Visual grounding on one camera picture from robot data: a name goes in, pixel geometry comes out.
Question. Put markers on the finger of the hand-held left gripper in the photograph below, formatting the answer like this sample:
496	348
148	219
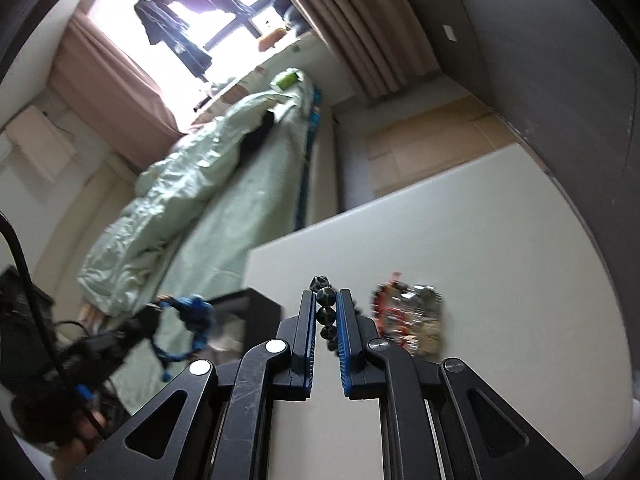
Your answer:
142	325

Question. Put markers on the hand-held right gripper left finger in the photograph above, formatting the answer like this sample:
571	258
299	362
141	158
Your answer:
307	345

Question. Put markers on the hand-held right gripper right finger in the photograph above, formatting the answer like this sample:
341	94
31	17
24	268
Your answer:
345	350

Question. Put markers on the black jewelry box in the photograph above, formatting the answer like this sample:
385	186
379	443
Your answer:
260	310

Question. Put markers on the pile of assorted jewelry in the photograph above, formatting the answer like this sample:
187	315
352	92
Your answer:
410	310

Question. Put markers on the dark object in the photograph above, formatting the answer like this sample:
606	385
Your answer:
20	310

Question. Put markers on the light green duvet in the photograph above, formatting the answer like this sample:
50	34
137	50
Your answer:
185	185

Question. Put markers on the bed with green sheet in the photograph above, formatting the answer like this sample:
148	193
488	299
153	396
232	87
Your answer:
250	200

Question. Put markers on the pink towel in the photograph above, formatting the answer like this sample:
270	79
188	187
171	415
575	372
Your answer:
40	145

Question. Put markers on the black cloth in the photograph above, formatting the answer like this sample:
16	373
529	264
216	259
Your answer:
256	135

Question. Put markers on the blue mattress pad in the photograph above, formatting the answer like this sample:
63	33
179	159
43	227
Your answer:
310	125

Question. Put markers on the pink curtain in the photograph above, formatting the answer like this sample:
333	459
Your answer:
360	25
125	90

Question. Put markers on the small green box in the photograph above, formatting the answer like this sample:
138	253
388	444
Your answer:
286	79

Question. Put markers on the dark hanging jacket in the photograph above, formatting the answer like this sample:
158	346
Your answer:
170	35

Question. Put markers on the orange item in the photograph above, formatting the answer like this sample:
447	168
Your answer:
274	39

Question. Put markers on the dark blue plush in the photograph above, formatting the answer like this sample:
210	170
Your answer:
290	10

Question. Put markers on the white wall switch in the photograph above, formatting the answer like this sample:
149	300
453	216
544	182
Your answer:
450	33

